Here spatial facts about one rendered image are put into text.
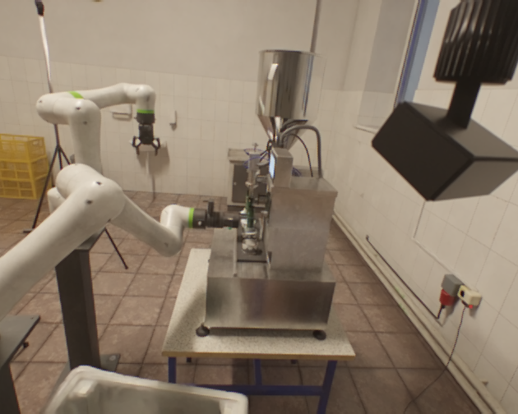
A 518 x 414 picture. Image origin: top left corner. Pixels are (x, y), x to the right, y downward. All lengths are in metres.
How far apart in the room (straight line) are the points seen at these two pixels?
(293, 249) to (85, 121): 0.96
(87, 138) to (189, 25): 3.71
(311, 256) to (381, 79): 3.46
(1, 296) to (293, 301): 0.88
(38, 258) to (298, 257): 0.82
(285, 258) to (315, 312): 0.24
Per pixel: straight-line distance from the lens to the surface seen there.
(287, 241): 1.17
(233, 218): 1.33
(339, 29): 5.16
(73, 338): 2.04
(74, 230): 0.89
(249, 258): 1.25
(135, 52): 5.10
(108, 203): 0.88
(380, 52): 4.42
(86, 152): 1.46
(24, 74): 5.69
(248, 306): 1.23
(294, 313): 1.27
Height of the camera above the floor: 1.66
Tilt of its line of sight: 20 degrees down
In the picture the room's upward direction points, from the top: 6 degrees clockwise
